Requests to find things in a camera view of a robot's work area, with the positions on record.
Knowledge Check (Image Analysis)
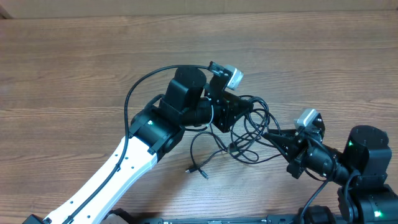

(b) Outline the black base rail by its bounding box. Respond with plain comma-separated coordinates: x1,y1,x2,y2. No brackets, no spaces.
100,208,297,224

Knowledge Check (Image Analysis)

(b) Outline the black thin-plug cable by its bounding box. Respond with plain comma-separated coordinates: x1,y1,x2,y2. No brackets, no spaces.
189,99,271,180

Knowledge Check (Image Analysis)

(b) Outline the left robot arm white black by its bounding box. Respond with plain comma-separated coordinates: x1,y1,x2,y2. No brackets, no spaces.
25,62,252,223

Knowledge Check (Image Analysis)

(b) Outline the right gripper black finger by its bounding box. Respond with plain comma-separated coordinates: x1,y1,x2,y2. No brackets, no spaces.
269,138,300,162
262,129,299,142

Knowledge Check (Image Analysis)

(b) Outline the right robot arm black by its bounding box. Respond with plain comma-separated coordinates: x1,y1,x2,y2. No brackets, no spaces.
263,114,397,223

